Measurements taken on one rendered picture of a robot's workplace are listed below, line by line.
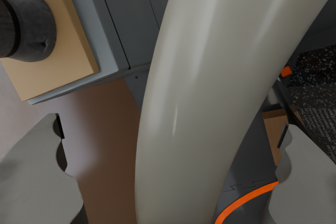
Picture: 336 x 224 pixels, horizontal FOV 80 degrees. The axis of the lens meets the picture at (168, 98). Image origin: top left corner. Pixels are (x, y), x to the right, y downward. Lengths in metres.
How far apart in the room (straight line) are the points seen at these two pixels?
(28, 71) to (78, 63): 0.18
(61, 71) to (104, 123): 1.20
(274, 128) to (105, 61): 1.01
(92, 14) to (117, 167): 1.53
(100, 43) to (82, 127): 1.44
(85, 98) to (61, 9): 1.28
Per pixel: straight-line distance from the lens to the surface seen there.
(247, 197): 1.69
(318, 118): 0.77
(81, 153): 2.12
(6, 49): 0.60
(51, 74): 0.68
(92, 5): 0.61
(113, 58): 0.58
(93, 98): 1.79
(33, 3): 0.64
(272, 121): 1.28
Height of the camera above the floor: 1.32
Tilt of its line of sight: 66 degrees down
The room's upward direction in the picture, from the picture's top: 128 degrees counter-clockwise
